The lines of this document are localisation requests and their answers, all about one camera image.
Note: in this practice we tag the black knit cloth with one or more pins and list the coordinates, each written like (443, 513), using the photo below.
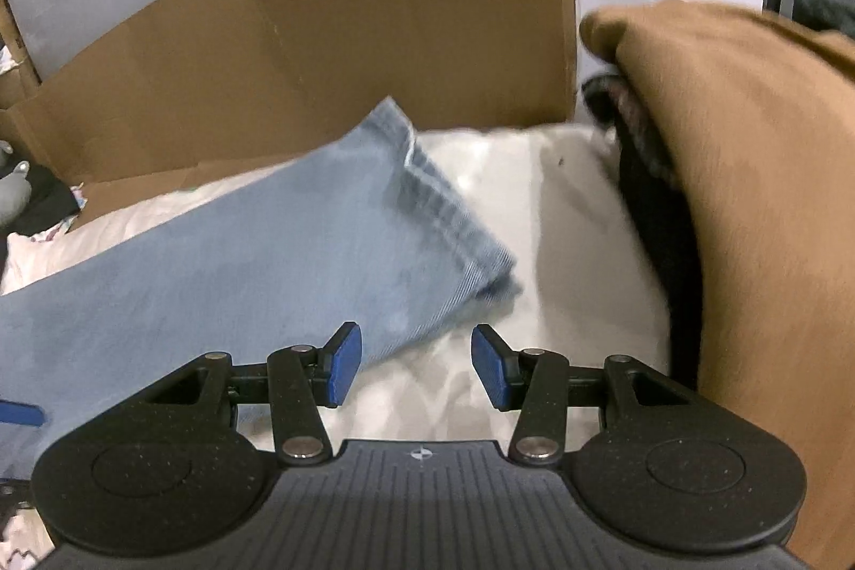
(661, 223)

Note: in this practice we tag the blue denim pants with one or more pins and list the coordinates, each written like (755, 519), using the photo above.
(267, 263)

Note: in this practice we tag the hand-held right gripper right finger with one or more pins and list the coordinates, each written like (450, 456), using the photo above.
(487, 366)

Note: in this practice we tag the grey neck pillow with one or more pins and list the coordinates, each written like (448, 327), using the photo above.
(13, 189)

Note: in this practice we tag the cream bear print blanket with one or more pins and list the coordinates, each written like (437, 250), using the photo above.
(574, 223)

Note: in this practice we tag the brown folded cloth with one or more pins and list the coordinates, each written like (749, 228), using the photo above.
(768, 209)

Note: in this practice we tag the low open cardboard box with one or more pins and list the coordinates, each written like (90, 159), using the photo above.
(334, 42)

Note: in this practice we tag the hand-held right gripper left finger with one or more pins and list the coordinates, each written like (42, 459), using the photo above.
(344, 360)

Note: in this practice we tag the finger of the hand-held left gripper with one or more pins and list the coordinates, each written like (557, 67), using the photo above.
(20, 413)

